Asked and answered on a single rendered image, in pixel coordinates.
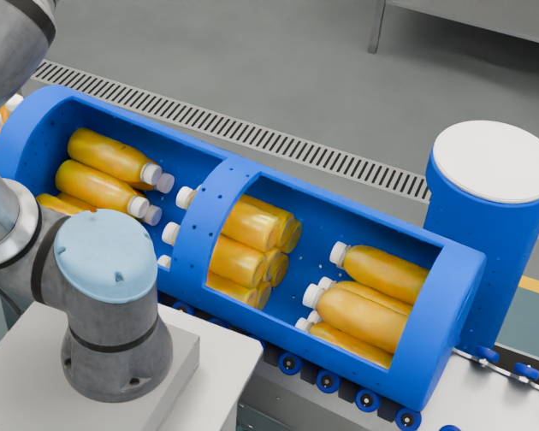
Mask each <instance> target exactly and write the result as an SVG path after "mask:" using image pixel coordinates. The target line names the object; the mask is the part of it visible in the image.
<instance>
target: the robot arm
mask: <svg viewBox="0 0 539 431"><path fill-rule="evenodd" d="M58 2H59V0H0V109H1V108H2V107H3V106H4V105H5V104H6V103H7V102H8V101H9V100H10V99H11V98H12V97H13V96H14V95H15V94H16V93H17V92H18V91H19V90H20V89H21V88H22V87H23V86H24V85H25V84H26V82H27V81H28V80H29V79H30V78H31V76H32V75H33V73H34V72H35V71H36V69H37V68H38V66H39V64H40V63H41V62H42V61H43V59H44V57H45V55H46V53H47V51H48V49H49V48H50V45H51V43H52V41H53V39H54V37H55V36H56V32H57V26H56V22H55V19H54V17H53V14H52V13H53V11H54V9H55V8H56V6H57V4H58ZM0 289H2V290H4V291H6V292H11V293H13V294H16V295H19V296H21V297H23V298H28V299H31V300H32V301H35V302H38V303H40V304H44V305H47V306H50V307H52V308H55V309H57V310H61V311H64V312H65V313H67V317H68V328H67V331H66V333H65V335H64V338H63V341H62V347H61V361H62V369H63V373H64V375H65V377H66V379H67V381H68V383H69V384H70V386H71V387H72V388H73V389H74V390H75V391H76V392H78V393H80V394H81V395H83V396H85V397H87V398H89V399H92V400H95V401H98V402H103V403H122V402H127V401H131V400H135V399H138V398H141V397H143V396H145V395H146V394H148V393H150V392H151V391H153V390H154V389H155V388H156V387H158V386H159V385H160V384H161V383H162V382H163V380H164V379H165V378H166V376H167V375H168V373H169V371H170V368H171V366H172V362H173V356H174V354H173V340H172V337H171V334H170V331H169V329H168V327H167V325H166V324H165V322H164V321H163V320H162V318H161V317H160V315H159V314H158V304H157V258H156V255H155V252H154V247H153V244H152V241H151V237H150V235H149V234H148V233H147V231H146V230H145V228H144V227H143V226H142V225H141V224H140V223H139V222H138V221H136V220H135V219H133V218H132V217H131V216H129V215H126V214H124V213H121V212H119V211H115V210H106V209H96V212H94V213H91V212H90V210H85V211H82V212H80V213H78V214H75V215H73V216H71V215H66V214H63V213H61V212H58V211H55V210H51V209H48V208H45V207H44V206H43V205H41V204H40V203H39V202H38V201H37V199H36V198H35V197H34V196H33V195H32V194H31V193H30V191H29V190H28V189H27V188H25V187H24V186H23V185H22V184H21V183H19V182H17V181H15V180H10V179H5V178H1V177H0Z"/></svg>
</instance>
